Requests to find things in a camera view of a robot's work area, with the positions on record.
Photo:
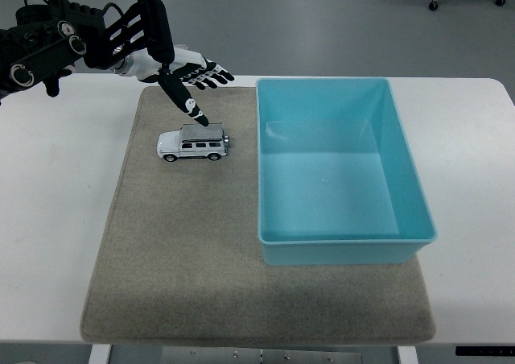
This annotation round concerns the white-and-black robot hand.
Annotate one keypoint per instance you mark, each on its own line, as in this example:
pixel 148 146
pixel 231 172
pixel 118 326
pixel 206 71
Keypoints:
pixel 187 64

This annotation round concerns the white toy car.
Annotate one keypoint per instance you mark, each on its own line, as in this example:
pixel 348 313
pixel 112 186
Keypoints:
pixel 193 144

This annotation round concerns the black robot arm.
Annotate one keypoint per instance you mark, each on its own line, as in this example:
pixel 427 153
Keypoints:
pixel 44 58

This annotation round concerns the blue plastic box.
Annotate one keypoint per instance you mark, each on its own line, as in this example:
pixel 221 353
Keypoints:
pixel 330 187

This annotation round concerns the silver floor outlet plate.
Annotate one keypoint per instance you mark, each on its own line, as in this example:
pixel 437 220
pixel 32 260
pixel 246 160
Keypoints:
pixel 182 46

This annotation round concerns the grey-beige fabric mat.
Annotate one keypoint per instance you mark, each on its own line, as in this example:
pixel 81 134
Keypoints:
pixel 181 239

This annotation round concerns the grey metal plate with screws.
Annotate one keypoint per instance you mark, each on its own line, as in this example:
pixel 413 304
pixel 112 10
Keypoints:
pixel 261 357

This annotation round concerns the white table leg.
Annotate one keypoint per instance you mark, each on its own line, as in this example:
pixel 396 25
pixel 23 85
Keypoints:
pixel 408 356
pixel 99 355

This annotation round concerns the black table control panel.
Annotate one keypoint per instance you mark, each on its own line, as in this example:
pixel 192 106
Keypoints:
pixel 484 351

